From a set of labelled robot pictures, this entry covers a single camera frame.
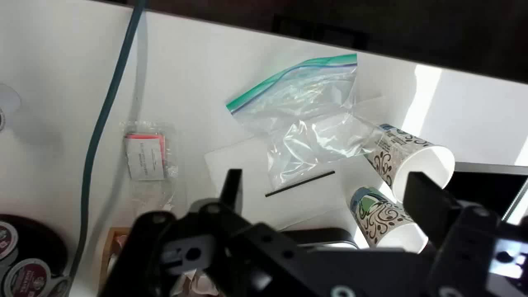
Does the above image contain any teal power cable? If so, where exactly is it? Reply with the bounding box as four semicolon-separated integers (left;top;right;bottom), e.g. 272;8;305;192
65;0;150;297

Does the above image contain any small wooden box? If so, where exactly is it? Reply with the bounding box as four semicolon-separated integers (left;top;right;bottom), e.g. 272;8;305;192
98;226;134;294

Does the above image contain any small labelled plastic packet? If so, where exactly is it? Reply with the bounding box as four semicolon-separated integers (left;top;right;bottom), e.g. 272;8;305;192
122;121;180;187

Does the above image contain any coffee pod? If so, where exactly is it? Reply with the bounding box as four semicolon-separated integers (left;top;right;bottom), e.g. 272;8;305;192
0;220;22;262
2;258;55;297

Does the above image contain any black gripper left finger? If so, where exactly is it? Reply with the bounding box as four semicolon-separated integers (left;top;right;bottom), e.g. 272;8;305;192
101;167;353;297

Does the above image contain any clear zip bag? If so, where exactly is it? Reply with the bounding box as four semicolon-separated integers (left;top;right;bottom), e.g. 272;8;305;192
225;53;381;192

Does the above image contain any white paper napkin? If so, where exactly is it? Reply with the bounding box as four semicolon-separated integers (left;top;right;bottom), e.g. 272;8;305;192
203;137;381;233

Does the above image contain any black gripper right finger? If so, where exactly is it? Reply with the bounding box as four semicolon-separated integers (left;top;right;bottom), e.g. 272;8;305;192
403;170;528;297

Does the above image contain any black stir stick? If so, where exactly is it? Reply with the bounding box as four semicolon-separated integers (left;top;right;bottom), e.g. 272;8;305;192
264;170;337;198

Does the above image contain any patterned paper cup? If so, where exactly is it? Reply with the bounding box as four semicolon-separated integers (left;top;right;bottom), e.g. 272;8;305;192
348;185;431;254
360;122;457;203

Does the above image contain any coffee pod holder stand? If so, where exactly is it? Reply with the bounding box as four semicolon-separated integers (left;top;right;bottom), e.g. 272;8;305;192
0;213;71;297

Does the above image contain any crumpled packet in box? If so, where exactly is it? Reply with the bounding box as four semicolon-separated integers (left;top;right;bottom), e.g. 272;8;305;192
170;269;221;297

